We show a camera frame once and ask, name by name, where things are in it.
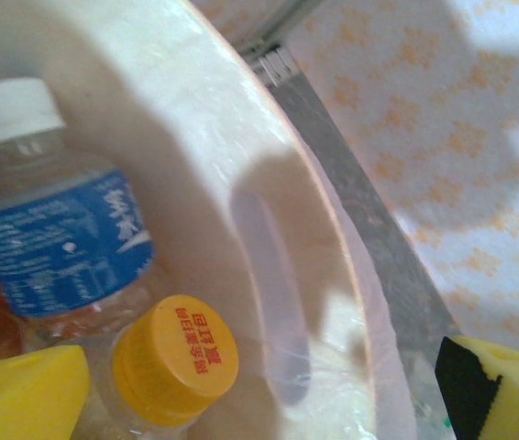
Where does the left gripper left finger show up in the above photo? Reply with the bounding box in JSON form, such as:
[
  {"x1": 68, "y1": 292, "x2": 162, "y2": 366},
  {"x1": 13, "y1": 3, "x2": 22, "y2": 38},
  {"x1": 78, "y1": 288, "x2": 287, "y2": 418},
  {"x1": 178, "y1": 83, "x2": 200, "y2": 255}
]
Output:
[{"x1": 0, "y1": 343, "x2": 92, "y2": 440}]

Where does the aluminium table edge rail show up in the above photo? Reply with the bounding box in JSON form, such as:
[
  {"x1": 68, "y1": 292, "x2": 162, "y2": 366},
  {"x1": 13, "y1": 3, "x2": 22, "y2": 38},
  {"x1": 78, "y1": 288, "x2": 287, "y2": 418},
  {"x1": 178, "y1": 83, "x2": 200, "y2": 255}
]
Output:
[{"x1": 245, "y1": 43, "x2": 302, "y2": 91}]

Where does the orange juice bottle yellow cap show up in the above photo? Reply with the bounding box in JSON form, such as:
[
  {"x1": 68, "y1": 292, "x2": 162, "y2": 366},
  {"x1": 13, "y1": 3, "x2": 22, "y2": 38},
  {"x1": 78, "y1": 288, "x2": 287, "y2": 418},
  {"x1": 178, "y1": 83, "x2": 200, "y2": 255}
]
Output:
[{"x1": 73, "y1": 293, "x2": 241, "y2": 440}]

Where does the white lined waste bin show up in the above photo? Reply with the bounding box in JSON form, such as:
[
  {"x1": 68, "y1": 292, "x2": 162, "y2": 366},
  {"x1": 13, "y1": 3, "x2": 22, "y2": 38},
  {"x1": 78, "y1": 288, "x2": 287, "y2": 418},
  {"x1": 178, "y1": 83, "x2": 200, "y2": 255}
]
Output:
[{"x1": 229, "y1": 137, "x2": 424, "y2": 440}]

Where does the white round bin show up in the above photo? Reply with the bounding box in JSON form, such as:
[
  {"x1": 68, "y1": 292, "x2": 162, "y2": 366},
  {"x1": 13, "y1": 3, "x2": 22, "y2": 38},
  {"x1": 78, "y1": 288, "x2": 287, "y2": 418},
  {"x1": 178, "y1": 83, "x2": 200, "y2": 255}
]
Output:
[{"x1": 0, "y1": 0, "x2": 421, "y2": 440}]

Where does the blue label water bottle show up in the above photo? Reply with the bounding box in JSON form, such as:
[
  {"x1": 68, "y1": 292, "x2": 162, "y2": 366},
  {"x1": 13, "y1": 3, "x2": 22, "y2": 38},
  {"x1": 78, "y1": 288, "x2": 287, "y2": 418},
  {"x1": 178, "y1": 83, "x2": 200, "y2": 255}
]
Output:
[{"x1": 0, "y1": 76, "x2": 158, "y2": 343}]

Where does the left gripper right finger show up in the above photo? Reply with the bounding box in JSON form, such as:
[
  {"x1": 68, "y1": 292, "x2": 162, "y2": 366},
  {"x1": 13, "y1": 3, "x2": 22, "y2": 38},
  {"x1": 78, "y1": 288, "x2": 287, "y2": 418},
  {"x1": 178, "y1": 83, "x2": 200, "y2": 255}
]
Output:
[{"x1": 434, "y1": 335, "x2": 519, "y2": 440}]

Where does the aluminium frame post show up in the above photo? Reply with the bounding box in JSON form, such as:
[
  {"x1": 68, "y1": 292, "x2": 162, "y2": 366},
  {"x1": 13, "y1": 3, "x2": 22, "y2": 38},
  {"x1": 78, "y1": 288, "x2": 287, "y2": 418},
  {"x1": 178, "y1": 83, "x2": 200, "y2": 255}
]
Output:
[{"x1": 234, "y1": 0, "x2": 332, "y2": 59}]

